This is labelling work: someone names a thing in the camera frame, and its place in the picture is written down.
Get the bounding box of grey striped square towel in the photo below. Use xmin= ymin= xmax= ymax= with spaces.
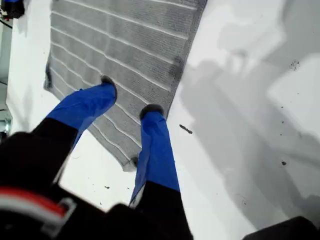
xmin=43 ymin=0 xmax=209 ymax=173

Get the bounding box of small dark debris chip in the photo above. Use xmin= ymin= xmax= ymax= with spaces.
xmin=179 ymin=123 xmax=194 ymax=135

